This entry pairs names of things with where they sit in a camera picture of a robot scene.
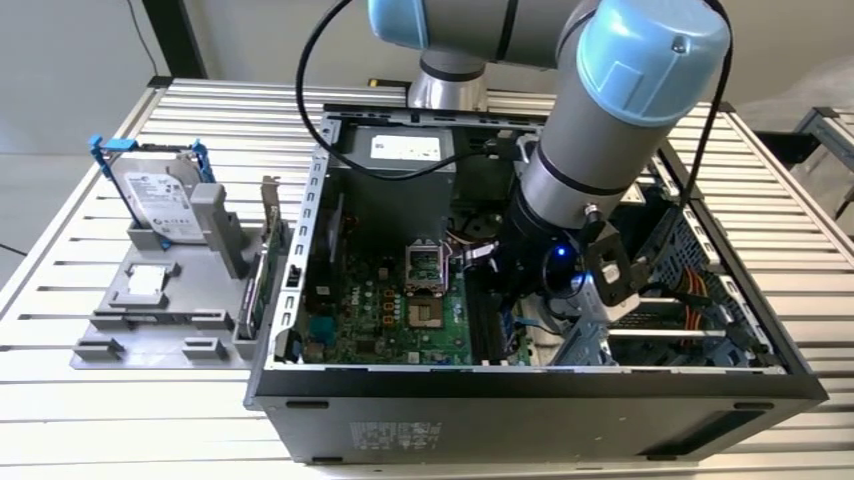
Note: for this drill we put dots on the black round fan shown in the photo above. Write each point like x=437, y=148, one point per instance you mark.
x=476, y=226

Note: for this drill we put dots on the grey parts rack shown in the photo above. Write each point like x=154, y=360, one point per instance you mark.
x=201, y=285

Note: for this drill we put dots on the CPU socket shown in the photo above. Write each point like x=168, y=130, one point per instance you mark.
x=428, y=314

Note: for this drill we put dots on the hard disk in blue carrier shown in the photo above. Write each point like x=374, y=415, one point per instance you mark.
x=157, y=195

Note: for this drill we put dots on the grey power supply unit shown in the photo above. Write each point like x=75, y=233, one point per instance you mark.
x=394, y=210

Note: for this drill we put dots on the green motherboard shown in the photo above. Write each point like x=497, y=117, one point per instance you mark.
x=364, y=325

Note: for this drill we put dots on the silver CPU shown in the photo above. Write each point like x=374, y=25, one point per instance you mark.
x=148, y=280

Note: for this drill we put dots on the black PC case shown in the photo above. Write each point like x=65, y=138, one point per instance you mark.
x=468, y=435

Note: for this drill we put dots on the black metal post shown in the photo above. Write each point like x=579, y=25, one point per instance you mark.
x=184, y=45

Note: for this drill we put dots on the small yellow black connector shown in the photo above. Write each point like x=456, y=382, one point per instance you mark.
x=374, y=82

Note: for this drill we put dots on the metal disk bay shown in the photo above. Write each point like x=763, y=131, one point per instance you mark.
x=668, y=332

